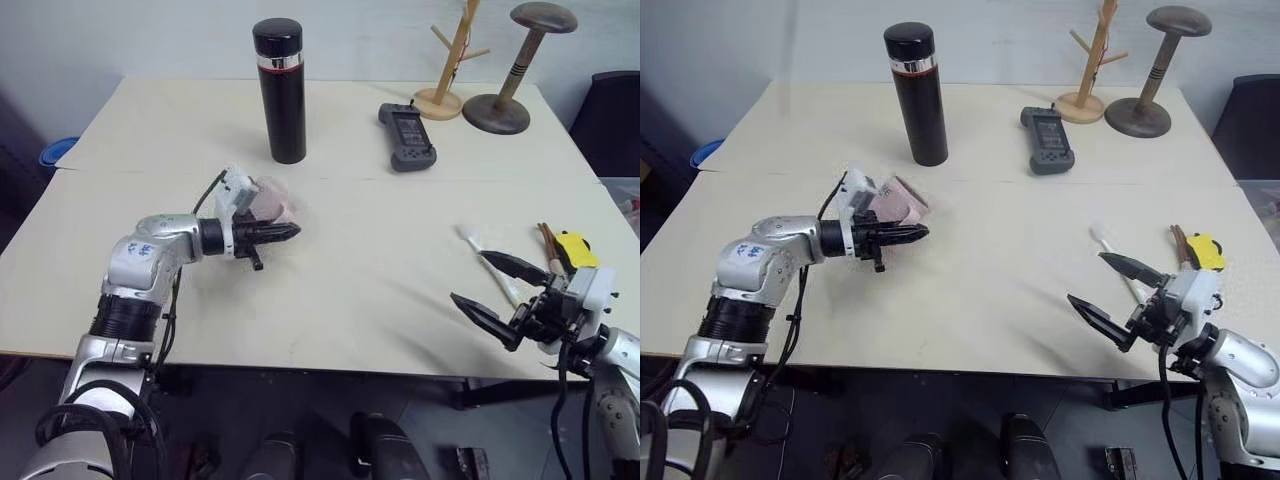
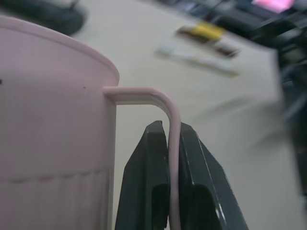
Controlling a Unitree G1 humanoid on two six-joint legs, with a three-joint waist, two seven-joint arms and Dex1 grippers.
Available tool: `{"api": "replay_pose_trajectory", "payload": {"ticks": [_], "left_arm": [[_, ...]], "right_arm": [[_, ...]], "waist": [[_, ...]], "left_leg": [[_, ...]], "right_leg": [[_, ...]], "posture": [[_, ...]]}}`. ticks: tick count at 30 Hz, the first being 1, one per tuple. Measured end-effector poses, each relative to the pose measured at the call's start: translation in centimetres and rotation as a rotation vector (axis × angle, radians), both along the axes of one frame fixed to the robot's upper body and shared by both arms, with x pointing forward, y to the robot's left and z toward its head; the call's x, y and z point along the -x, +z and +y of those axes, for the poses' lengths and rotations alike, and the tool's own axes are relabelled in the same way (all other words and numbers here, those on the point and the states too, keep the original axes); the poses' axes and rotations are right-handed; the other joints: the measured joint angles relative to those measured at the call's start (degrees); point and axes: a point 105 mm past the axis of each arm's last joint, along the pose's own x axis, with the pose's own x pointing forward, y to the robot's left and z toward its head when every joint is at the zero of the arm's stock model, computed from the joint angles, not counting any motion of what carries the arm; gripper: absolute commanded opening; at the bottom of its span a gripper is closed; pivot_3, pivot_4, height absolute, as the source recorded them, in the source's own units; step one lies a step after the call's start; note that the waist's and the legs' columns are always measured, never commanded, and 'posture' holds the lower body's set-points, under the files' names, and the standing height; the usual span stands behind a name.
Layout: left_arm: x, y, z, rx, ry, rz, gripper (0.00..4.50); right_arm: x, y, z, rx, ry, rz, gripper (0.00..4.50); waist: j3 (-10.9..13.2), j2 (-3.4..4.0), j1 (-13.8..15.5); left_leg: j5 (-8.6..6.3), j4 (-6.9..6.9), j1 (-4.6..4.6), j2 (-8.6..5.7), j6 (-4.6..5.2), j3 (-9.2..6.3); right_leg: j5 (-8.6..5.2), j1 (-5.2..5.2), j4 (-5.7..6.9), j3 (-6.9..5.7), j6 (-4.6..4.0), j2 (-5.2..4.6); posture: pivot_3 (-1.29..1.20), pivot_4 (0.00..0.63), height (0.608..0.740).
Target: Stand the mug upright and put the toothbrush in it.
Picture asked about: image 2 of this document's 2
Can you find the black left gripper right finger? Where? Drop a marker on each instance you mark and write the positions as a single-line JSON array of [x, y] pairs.
[[206, 182]]

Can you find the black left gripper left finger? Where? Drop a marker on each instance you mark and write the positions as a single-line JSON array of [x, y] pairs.
[[141, 172]]

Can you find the pink plastic mug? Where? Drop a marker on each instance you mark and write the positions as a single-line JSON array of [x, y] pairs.
[[55, 134]]

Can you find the white toothbrush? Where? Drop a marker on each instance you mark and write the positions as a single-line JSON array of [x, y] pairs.
[[196, 60]]

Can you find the yellow and black flat package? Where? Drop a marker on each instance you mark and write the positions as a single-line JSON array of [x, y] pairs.
[[208, 38]]

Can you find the black round object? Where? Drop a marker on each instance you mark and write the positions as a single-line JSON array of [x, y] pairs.
[[51, 15]]

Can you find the pink glowing screen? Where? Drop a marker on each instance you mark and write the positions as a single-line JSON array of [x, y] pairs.
[[272, 4]]

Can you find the black metal frame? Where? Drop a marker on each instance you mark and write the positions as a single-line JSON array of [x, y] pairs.
[[275, 36]]

